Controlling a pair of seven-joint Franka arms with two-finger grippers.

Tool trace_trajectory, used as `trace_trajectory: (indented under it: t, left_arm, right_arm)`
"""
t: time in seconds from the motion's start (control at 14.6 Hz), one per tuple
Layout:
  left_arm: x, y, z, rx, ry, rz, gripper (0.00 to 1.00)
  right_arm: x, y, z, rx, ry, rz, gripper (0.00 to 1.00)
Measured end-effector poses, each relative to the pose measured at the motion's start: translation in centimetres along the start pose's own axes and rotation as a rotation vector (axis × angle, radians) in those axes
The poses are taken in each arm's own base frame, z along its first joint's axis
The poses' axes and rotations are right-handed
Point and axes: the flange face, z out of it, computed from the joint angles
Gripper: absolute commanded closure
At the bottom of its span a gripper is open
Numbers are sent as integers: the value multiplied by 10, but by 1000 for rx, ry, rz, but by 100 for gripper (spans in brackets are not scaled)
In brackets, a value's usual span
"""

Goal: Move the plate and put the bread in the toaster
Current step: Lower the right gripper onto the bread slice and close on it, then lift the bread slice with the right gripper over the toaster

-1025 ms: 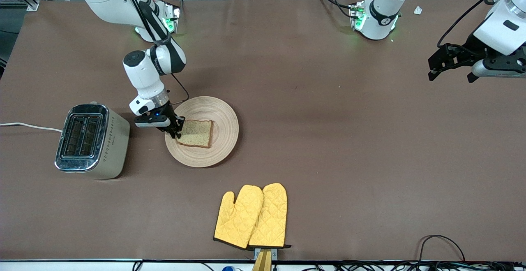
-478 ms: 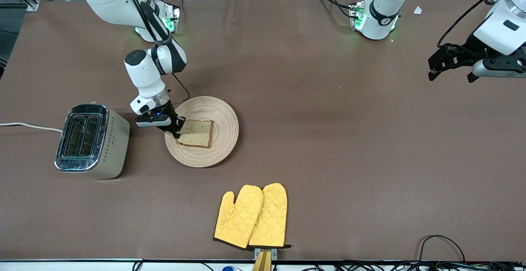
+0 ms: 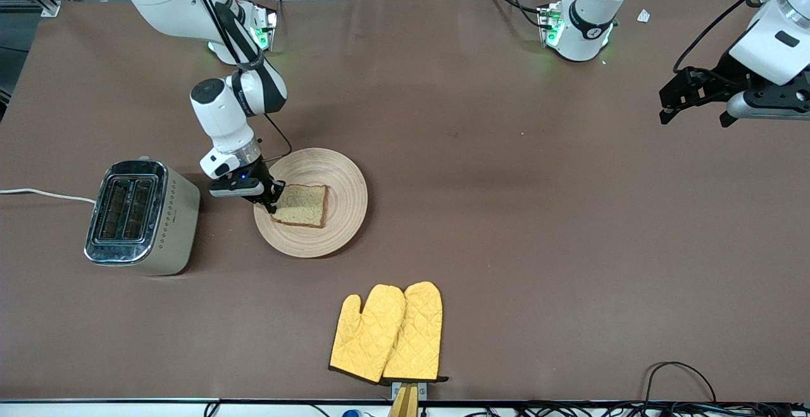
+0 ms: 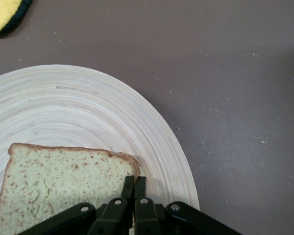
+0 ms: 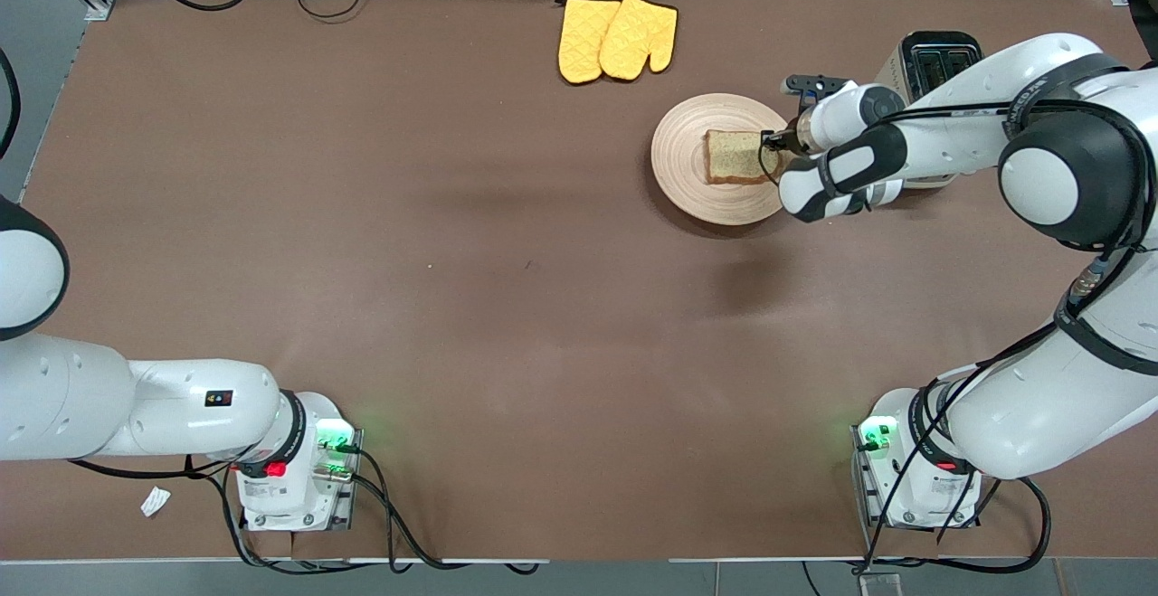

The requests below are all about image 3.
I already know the white toaster power cord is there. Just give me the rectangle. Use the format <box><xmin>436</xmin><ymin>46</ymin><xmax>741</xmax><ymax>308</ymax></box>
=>
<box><xmin>0</xmin><ymin>188</ymin><xmax>97</xmax><ymax>204</ymax></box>

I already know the slice of brown bread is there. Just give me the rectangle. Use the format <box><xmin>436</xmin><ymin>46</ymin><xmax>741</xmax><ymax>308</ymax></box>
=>
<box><xmin>272</xmin><ymin>183</ymin><xmax>329</xmax><ymax>229</ymax></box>

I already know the round wooden plate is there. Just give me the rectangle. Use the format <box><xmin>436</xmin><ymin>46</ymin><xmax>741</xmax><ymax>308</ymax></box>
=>
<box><xmin>253</xmin><ymin>147</ymin><xmax>368</xmax><ymax>259</ymax></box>

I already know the black cable tangle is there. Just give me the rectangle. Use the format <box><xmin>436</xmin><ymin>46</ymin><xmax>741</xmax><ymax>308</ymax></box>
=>
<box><xmin>465</xmin><ymin>401</ymin><xmax>795</xmax><ymax>417</ymax></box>

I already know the small metal edge bracket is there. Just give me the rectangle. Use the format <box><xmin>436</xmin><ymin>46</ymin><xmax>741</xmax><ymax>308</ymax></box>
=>
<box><xmin>391</xmin><ymin>381</ymin><xmax>427</xmax><ymax>400</ymax></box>

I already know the brown table cover mat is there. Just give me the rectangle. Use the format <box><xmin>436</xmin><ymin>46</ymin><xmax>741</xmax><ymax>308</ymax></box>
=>
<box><xmin>0</xmin><ymin>0</ymin><xmax>810</xmax><ymax>403</ymax></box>

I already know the yellow quilted oven mitt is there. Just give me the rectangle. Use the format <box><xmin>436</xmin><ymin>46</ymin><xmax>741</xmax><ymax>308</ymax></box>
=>
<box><xmin>328</xmin><ymin>285</ymin><xmax>406</xmax><ymax>384</ymax></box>
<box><xmin>382</xmin><ymin>281</ymin><xmax>450</xmax><ymax>384</ymax></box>

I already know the looped black cable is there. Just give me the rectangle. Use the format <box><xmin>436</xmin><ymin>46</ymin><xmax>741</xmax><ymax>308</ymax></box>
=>
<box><xmin>644</xmin><ymin>361</ymin><xmax>718</xmax><ymax>405</ymax></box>

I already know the beige chrome two-slot toaster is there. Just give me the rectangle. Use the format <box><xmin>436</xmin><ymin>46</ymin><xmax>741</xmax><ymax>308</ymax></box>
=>
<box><xmin>84</xmin><ymin>158</ymin><xmax>201</xmax><ymax>277</ymax></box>

